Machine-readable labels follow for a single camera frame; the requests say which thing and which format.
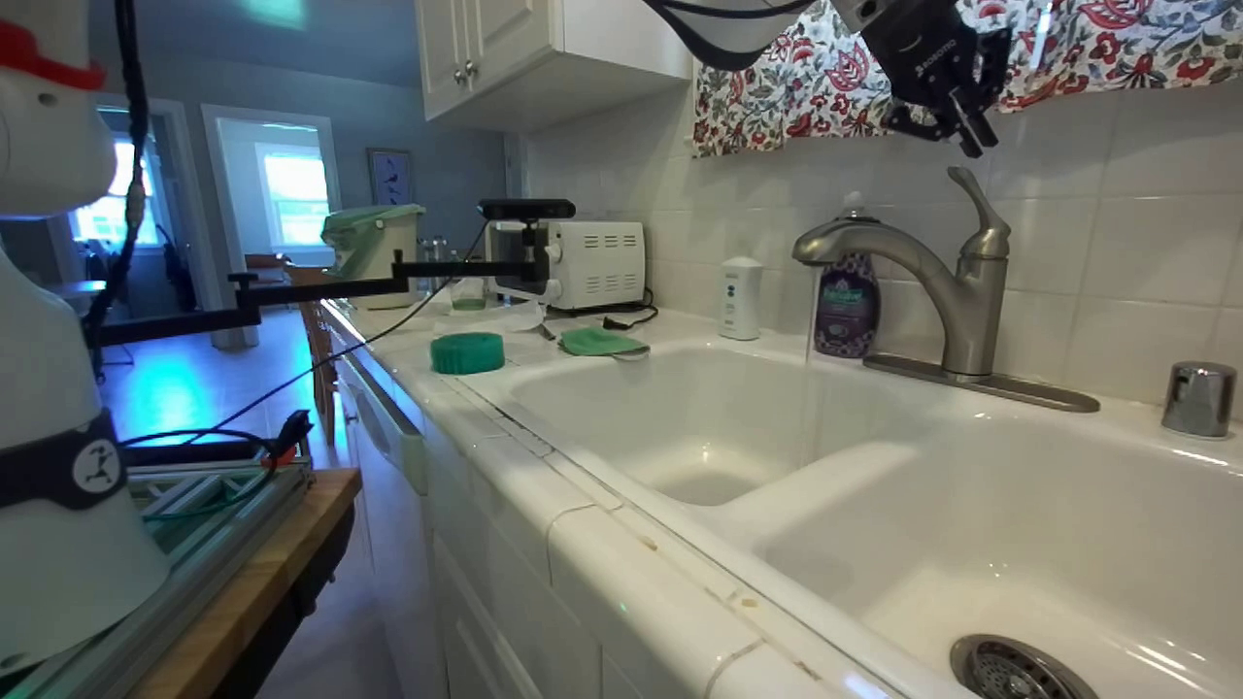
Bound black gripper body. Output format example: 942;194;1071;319
833;0;1004;123

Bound silver tap lever handle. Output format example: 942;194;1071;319
944;162;1014;263

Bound silver faucet spout with base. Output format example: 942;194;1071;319
788;211;1105;415

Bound floral patterned curtain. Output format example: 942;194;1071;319
687;0;1243;162

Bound purple dish soap bottle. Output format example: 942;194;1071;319
812;248;886;363

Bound white soap dispenser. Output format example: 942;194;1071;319
715;251;768;346

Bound small metal cup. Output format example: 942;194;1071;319
1158;358;1240;442

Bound white toaster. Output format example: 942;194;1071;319
486;219;652;314

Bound green flat lid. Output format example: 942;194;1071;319
556;325;658;365

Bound white double sink basin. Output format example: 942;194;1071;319
491;339;1243;699

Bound green round lid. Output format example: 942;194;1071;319
427;329;508;381

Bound metal sink drain strainer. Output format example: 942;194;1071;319
944;629;1105;699

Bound green and white kitchen appliance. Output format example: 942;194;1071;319
319;204;432;283

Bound white lower kitchen cabinets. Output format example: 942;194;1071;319
319;305;711;699

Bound doorway with bright window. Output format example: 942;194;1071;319
70;92;200;323

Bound wooden table board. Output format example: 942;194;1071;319
124;465;367;699

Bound white wall cabinet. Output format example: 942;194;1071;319
414;0;700;131

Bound grey wall picture frame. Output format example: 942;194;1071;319
367;145;419;215

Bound black camera boom pole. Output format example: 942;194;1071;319
83;261;553;351

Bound thin black camera cable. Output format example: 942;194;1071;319
116;272;458;452

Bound bright window with white frame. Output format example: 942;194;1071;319
200;100;344;272

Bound black cable bundle with clamp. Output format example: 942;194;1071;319
116;408;319;481

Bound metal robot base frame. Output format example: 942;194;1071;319
0;462;319;699

